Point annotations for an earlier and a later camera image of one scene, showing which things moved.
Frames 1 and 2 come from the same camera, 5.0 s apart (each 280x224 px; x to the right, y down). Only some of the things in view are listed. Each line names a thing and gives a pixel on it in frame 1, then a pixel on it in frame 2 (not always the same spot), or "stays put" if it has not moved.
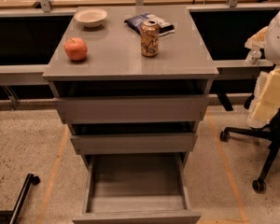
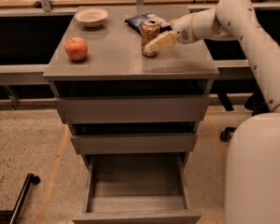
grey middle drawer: x=133 y=144 stays put
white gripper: x=279 y=37 -> x=182 y=28
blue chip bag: x=135 y=22 stays put
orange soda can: x=149 y=36 stays put
